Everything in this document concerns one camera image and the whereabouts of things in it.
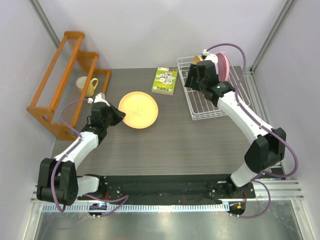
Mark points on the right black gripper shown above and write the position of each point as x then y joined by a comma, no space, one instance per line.
192,73

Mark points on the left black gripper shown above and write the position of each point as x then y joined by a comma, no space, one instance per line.
119,115

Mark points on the orange plate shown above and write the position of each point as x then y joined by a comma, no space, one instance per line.
197,59

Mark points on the yellow plate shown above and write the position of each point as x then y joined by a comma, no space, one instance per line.
140,109

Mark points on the white wire dish rack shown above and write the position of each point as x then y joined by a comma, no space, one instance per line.
204,106

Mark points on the pink plate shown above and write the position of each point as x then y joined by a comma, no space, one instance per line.
223,67

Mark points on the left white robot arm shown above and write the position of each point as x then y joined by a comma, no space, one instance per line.
58,181

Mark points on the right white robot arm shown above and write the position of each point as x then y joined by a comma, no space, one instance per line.
266,143

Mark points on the orange wooden shelf rack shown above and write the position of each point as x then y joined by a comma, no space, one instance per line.
66,79

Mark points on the green book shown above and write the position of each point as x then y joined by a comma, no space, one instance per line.
165,80

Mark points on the yellow mug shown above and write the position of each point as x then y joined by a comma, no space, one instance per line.
92,87

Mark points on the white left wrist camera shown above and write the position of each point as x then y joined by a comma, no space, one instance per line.
99,98

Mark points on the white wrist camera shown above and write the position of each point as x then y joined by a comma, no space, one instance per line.
99,98
207,56

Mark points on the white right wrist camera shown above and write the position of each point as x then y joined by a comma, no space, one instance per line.
207,56

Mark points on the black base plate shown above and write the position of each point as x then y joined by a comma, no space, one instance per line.
167,190

